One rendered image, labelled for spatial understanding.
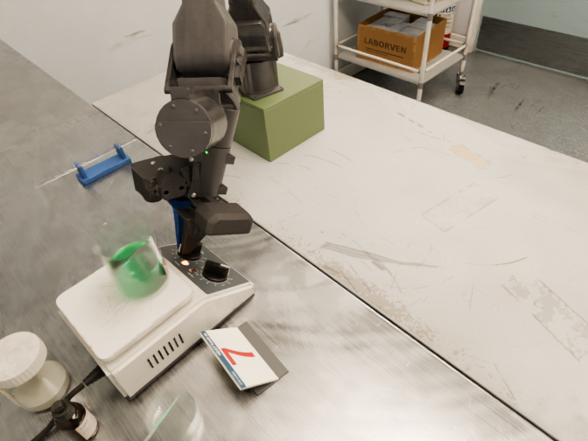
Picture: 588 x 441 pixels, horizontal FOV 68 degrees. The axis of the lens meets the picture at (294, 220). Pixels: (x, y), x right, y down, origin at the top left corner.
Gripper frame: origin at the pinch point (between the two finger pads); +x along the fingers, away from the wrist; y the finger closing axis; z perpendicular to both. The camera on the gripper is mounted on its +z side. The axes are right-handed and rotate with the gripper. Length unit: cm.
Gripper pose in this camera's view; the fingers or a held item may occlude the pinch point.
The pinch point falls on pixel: (188, 228)
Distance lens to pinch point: 58.6
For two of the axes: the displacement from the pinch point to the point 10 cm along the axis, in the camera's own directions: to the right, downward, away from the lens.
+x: -2.8, 8.9, 3.6
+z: -7.6, 0.2, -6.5
